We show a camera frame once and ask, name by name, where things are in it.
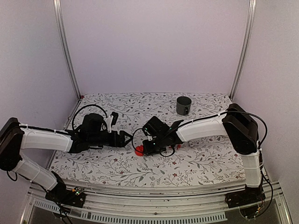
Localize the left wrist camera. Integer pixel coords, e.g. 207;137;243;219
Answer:
107;112;119;133

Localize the right aluminium frame post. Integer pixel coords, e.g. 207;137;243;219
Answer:
229;0;257;101

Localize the left aluminium frame post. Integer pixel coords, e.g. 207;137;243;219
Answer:
53;0;81;100

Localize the floral patterned table mat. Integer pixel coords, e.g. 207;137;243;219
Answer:
50;92;249;188

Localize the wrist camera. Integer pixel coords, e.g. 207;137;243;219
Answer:
107;112;119;133
142;116;169;138

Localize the dark grey mug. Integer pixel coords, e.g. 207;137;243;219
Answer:
176;96;192;116

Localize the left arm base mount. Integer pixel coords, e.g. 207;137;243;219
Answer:
45;189;86;208

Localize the left camera black cable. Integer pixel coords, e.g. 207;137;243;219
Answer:
71;104;108;131

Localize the aluminium frame post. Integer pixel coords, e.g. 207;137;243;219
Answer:
229;0;257;101
53;0;81;100

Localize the red earbud charging case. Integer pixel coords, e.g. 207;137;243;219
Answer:
135;145;144;156

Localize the camera black cable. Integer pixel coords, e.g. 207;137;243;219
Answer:
71;104;108;131
131;127;146;154

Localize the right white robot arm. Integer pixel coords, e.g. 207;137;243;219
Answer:
142;103;263;203

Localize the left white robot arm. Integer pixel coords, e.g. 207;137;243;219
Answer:
0;113;133;203

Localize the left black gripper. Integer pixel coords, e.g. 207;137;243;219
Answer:
88;130;134;147

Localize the front aluminium rail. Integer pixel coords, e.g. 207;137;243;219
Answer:
21;180;294;224

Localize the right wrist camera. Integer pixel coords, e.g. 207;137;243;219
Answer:
142;116;169;138

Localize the right camera black cable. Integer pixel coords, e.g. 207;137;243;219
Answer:
131;127;146;154

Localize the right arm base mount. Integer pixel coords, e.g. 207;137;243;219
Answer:
225;189;266;208

